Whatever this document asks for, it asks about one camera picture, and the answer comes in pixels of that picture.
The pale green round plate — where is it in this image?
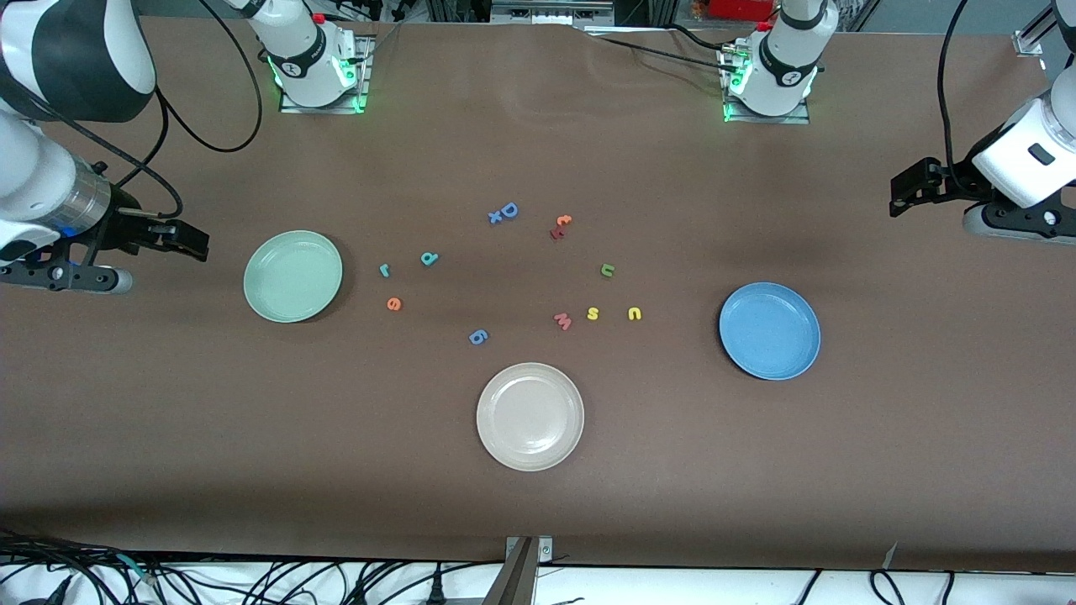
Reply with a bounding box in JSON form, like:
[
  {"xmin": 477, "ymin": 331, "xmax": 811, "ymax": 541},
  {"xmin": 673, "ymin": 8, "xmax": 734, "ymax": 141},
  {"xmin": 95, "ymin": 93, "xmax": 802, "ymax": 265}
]
[{"xmin": 243, "ymin": 230, "xmax": 344, "ymax": 324}]

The blue round plate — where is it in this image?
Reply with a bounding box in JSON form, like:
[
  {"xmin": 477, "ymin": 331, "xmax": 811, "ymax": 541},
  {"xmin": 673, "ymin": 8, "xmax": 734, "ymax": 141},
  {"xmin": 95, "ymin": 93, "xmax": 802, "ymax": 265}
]
[{"xmin": 719, "ymin": 281, "xmax": 821, "ymax": 381}]

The red box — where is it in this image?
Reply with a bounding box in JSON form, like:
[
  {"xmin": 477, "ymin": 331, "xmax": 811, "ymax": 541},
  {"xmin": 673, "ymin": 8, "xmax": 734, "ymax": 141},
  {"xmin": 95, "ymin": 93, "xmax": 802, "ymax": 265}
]
[{"xmin": 710, "ymin": 0, "xmax": 778, "ymax": 22}]

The beige round plate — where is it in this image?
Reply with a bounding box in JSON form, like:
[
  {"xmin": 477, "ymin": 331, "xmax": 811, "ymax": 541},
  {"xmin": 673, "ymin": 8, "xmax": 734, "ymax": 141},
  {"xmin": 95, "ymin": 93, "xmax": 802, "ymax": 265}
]
[{"xmin": 476, "ymin": 362, "xmax": 585, "ymax": 472}]

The grey power strip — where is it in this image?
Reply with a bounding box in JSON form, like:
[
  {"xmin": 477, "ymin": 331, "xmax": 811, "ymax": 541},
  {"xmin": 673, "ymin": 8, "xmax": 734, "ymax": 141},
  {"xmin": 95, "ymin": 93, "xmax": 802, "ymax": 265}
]
[{"xmin": 492, "ymin": 0, "xmax": 614, "ymax": 26}]

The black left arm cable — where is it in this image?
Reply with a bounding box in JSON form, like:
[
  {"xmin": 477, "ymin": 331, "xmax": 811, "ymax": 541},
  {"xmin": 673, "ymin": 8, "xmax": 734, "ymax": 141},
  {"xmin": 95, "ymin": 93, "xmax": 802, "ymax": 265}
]
[{"xmin": 936, "ymin": 0, "xmax": 980, "ymax": 173}]

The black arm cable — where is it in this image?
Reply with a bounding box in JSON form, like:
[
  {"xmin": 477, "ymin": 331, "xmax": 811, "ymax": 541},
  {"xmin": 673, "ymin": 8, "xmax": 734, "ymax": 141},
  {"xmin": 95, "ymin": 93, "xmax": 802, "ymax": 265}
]
[
  {"xmin": 0, "ymin": 0, "xmax": 266, "ymax": 219},
  {"xmin": 936, "ymin": 0, "xmax": 980, "ymax": 173}
]

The aluminium frame rail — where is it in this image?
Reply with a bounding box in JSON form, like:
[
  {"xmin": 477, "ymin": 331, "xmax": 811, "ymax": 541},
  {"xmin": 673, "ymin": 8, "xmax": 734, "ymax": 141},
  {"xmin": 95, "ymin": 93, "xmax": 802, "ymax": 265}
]
[{"xmin": 1013, "ymin": 0, "xmax": 1062, "ymax": 58}]

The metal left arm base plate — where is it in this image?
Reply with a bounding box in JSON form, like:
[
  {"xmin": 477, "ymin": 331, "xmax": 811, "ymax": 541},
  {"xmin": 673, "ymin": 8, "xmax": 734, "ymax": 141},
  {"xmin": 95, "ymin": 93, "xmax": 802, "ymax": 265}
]
[{"xmin": 719, "ymin": 42, "xmax": 813, "ymax": 125}]

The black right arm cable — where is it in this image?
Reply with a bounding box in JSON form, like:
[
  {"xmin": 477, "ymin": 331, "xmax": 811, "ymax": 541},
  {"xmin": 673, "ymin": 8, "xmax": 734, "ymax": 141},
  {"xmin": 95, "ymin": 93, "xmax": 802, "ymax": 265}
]
[{"xmin": 0, "ymin": 0, "xmax": 266, "ymax": 219}]

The black cable on table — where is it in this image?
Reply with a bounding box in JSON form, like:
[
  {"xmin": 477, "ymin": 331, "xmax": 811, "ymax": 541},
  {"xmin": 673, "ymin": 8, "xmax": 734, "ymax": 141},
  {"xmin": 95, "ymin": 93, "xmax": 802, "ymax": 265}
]
[{"xmin": 588, "ymin": 24, "xmax": 736, "ymax": 73}]

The teal plug cable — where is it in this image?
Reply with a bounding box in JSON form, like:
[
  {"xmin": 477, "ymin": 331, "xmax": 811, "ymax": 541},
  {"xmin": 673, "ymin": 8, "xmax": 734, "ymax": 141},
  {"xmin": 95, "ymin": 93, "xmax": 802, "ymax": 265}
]
[{"xmin": 118, "ymin": 553, "xmax": 159, "ymax": 586}]

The black looped cable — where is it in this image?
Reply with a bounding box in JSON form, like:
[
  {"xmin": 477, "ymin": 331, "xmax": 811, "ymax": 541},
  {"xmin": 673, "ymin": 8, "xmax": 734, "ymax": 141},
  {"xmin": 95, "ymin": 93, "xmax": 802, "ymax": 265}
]
[{"xmin": 869, "ymin": 570, "xmax": 907, "ymax": 605}]

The grey metal table bracket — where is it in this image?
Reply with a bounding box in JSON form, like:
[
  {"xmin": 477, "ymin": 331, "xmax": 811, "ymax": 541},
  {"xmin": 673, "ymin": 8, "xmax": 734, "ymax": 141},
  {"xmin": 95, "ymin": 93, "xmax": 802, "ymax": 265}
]
[{"xmin": 483, "ymin": 536, "xmax": 556, "ymax": 605}]

